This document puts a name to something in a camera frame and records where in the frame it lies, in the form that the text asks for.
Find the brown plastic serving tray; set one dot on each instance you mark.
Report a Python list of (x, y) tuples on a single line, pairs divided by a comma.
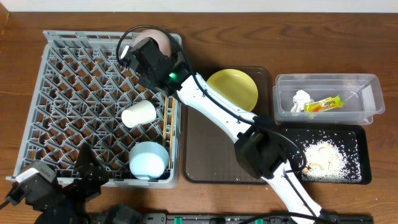
[(208, 153)]

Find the rice and food scraps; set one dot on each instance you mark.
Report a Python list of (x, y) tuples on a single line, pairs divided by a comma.
[(332, 156)]

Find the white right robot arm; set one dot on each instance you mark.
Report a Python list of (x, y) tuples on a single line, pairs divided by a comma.
[(260, 149)]

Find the wooden chopstick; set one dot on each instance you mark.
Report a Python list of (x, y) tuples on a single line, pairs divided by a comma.
[(164, 135), (171, 132)]

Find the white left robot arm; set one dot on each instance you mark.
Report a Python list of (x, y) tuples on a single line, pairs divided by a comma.
[(62, 214)]

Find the black rail with green clips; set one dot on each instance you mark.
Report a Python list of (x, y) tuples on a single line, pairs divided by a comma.
[(217, 219)]

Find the light blue bowl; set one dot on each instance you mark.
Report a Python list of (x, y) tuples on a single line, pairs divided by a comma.
[(148, 160)]

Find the grey plastic dish rack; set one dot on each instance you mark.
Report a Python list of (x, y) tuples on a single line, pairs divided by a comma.
[(79, 96)]

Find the clear plastic waste bin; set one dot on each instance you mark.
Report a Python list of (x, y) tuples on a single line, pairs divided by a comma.
[(360, 92)]

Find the white napkin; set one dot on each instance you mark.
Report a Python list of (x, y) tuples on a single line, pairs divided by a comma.
[(300, 99)]

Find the black waste tray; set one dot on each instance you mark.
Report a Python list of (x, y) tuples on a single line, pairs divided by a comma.
[(360, 134)]

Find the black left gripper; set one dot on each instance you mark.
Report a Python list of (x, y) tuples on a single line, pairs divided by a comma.
[(81, 183)]

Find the yellow plate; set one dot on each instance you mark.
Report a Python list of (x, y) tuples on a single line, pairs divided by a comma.
[(237, 86)]

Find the white cup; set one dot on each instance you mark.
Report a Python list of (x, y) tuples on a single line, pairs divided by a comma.
[(142, 112)]

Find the yellow orange snack wrapper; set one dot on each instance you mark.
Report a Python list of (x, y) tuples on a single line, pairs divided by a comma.
[(324, 105)]

